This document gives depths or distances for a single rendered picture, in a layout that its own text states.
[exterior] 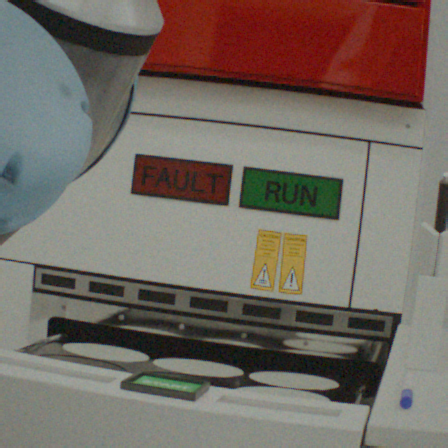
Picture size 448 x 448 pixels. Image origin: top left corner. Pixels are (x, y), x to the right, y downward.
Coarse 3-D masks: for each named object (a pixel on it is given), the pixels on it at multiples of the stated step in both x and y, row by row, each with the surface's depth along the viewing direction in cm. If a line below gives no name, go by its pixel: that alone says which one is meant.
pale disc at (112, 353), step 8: (72, 344) 142; (80, 344) 143; (88, 344) 144; (72, 352) 137; (80, 352) 137; (88, 352) 138; (96, 352) 139; (104, 352) 140; (112, 352) 141; (120, 352) 141; (128, 352) 142; (136, 352) 143; (112, 360) 135; (120, 360) 136; (128, 360) 137; (136, 360) 137
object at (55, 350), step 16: (32, 352) 132; (48, 352) 134; (64, 352) 135; (144, 352) 144; (160, 352) 145; (112, 368) 131; (128, 368) 131; (144, 368) 133; (160, 368) 134; (240, 368) 141; (256, 368) 142; (224, 384) 129; (240, 384) 130; (256, 384) 131; (352, 384) 138; (336, 400) 126
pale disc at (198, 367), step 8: (160, 360) 140; (168, 360) 140; (176, 360) 141; (184, 360) 142; (192, 360) 142; (200, 360) 143; (168, 368) 135; (176, 368) 136; (184, 368) 136; (192, 368) 137; (200, 368) 138; (208, 368) 138; (216, 368) 139; (224, 368) 140; (232, 368) 140; (216, 376) 134; (224, 376) 134
